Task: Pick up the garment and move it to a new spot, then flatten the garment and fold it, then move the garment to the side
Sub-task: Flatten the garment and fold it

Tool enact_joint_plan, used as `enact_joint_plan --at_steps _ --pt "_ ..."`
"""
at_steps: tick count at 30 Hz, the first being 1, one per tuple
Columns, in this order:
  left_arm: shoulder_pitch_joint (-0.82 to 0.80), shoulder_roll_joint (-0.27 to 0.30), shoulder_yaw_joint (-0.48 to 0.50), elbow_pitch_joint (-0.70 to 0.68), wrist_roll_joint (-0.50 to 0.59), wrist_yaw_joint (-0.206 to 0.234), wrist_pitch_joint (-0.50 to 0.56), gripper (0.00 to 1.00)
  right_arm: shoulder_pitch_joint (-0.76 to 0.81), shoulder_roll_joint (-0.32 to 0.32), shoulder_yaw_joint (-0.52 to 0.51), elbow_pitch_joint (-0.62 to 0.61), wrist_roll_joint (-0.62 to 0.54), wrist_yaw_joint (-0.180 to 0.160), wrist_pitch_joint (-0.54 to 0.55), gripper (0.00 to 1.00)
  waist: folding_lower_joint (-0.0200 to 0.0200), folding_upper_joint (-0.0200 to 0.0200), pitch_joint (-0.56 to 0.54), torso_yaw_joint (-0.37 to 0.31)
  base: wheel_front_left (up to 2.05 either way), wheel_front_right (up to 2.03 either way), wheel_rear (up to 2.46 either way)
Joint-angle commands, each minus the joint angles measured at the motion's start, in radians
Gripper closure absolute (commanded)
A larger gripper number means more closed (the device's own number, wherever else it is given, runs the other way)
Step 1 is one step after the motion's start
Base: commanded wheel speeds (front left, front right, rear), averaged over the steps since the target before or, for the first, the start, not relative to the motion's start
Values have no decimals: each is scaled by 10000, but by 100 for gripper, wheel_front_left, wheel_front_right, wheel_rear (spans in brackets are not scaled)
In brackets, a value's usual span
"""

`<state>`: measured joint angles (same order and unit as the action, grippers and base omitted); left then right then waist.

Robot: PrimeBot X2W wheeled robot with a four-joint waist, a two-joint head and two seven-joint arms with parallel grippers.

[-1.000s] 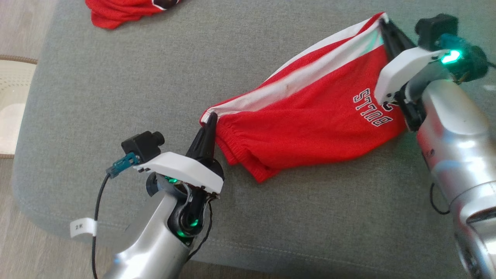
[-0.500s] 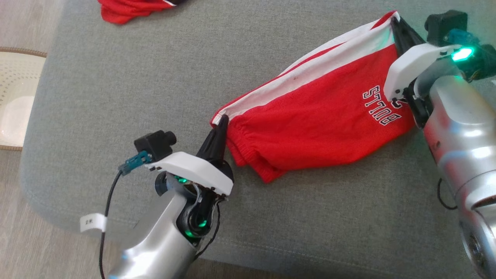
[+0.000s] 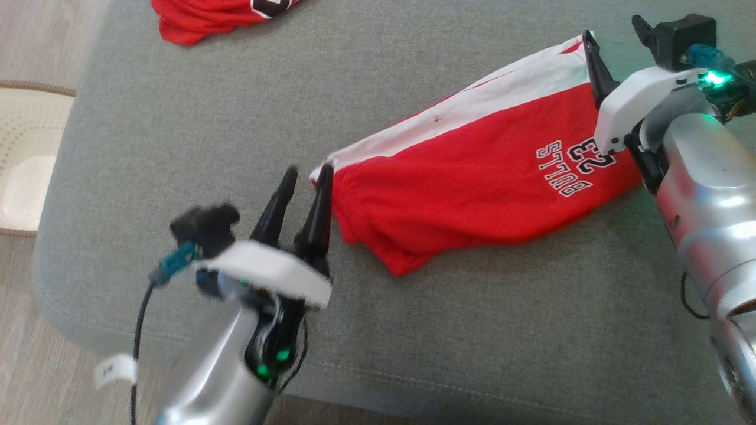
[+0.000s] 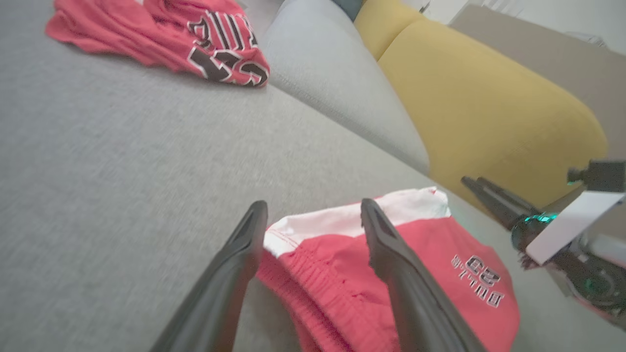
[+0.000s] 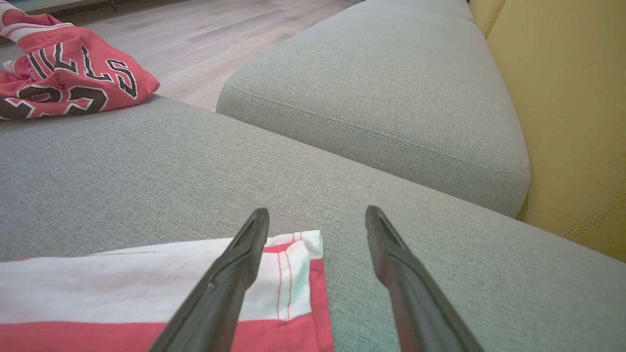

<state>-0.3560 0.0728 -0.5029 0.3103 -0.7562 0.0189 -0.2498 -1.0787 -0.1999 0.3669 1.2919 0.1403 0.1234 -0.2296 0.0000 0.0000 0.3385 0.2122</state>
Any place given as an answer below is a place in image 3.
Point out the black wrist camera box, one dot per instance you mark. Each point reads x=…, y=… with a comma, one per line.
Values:
x=682, y=38
x=207, y=227

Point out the red shorts with white stripe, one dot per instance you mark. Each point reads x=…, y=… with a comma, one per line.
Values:
x=460, y=177

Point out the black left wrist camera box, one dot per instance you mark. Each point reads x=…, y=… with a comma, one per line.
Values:
x=207, y=227

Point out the red Bulls 23 jersey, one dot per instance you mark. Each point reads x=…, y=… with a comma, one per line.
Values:
x=201, y=18

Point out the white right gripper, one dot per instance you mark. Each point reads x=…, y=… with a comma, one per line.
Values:
x=626, y=106

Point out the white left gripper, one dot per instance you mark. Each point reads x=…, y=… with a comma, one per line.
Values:
x=266, y=268

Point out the grey sofa seat cushion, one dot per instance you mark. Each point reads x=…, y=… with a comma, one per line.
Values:
x=177, y=118

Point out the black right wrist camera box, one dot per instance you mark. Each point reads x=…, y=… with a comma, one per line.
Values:
x=682, y=38

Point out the cream laundry basket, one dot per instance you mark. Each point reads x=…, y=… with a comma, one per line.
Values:
x=29, y=147

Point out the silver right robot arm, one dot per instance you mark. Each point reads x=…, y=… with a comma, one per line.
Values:
x=709, y=195

